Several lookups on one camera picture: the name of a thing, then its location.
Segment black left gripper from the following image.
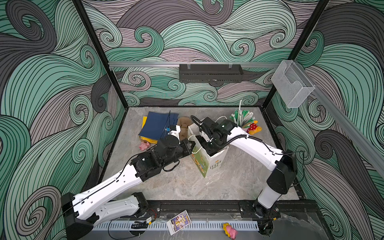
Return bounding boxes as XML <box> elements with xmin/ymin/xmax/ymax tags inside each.
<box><xmin>160</xmin><ymin>138</ymin><xmax>196</xmax><ymax>170</ymax></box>

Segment white paper takeout bag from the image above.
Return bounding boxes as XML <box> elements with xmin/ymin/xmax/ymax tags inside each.
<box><xmin>188</xmin><ymin>124</ymin><xmax>229</xmax><ymax>178</ymax></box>

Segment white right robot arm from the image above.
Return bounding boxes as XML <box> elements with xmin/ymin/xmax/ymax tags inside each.
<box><xmin>196</xmin><ymin>118</ymin><xmax>298</xmax><ymax>218</ymax></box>

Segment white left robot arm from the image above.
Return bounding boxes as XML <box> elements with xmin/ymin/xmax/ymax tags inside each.
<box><xmin>61</xmin><ymin>135</ymin><xmax>196</xmax><ymax>240</ymax></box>

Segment brown cup sleeve pile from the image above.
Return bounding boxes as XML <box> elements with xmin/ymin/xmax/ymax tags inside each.
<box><xmin>177</xmin><ymin>117</ymin><xmax>194</xmax><ymax>140</ymax></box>

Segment wrapped straws bundle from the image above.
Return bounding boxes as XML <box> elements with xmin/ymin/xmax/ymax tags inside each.
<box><xmin>230</xmin><ymin>99</ymin><xmax>255</xmax><ymax>129</ymax></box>

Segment navy blue napkin stack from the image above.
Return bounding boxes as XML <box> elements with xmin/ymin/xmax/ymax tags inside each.
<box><xmin>139</xmin><ymin>112</ymin><xmax>179</xmax><ymax>141</ymax></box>

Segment pink squishy toy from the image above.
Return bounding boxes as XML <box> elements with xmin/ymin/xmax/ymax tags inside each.
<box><xmin>139</xmin><ymin>142</ymin><xmax>151</xmax><ymax>151</ymax></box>

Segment red yellow plush toy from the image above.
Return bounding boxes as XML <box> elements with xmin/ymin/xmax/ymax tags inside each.
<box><xmin>247</xmin><ymin>121</ymin><xmax>262</xmax><ymax>135</ymax></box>

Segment colourful picture card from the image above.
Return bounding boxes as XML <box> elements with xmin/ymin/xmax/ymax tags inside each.
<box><xmin>167</xmin><ymin>210</ymin><xmax>192</xmax><ymax>236</ymax></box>

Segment pink yellow toy figure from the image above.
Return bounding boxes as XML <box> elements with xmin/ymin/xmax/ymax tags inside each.
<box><xmin>223</xmin><ymin>223</ymin><xmax>238</xmax><ymax>240</ymax></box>

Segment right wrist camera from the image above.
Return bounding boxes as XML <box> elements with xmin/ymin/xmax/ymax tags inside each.
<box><xmin>199</xmin><ymin>117</ymin><xmax>218</xmax><ymax>142</ymax></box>

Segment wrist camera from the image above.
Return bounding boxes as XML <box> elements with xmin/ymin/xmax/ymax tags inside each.
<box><xmin>199</xmin><ymin>117</ymin><xmax>218</xmax><ymax>142</ymax></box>
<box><xmin>167</xmin><ymin>125</ymin><xmax>181</xmax><ymax>141</ymax></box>

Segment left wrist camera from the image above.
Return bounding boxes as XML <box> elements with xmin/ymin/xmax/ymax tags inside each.
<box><xmin>167</xmin><ymin>125</ymin><xmax>181</xmax><ymax>141</ymax></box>

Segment black wall shelf tray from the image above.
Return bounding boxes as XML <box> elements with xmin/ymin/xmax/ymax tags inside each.
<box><xmin>179</xmin><ymin>65</ymin><xmax>244</xmax><ymax>84</ymax></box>

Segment aluminium wall rail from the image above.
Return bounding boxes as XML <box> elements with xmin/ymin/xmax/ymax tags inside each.
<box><xmin>108</xmin><ymin>61</ymin><xmax>280</xmax><ymax>69</ymax></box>

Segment white slotted cable duct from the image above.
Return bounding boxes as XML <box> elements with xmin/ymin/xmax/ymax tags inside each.
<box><xmin>92</xmin><ymin>220</ymin><xmax>260</xmax><ymax>232</ymax></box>

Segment clear acrylic wall holder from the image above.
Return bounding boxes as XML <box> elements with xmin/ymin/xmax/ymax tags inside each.
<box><xmin>272</xmin><ymin>60</ymin><xmax>315</xmax><ymax>109</ymax></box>

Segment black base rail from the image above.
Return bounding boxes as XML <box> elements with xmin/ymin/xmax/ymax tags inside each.
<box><xmin>143</xmin><ymin>200</ymin><xmax>319</xmax><ymax>220</ymax></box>

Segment black corner frame post right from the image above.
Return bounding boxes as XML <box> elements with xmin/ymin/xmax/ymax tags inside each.
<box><xmin>261</xmin><ymin>0</ymin><xmax>330</xmax><ymax>109</ymax></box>

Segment black corner frame post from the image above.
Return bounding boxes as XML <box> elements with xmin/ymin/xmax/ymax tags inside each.
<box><xmin>261</xmin><ymin>0</ymin><xmax>330</xmax><ymax>109</ymax></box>
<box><xmin>72</xmin><ymin>0</ymin><xmax>129</xmax><ymax>111</ymax></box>

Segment black corner frame post left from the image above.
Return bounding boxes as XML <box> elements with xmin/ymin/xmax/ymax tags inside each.
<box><xmin>72</xmin><ymin>0</ymin><xmax>129</xmax><ymax>111</ymax></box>

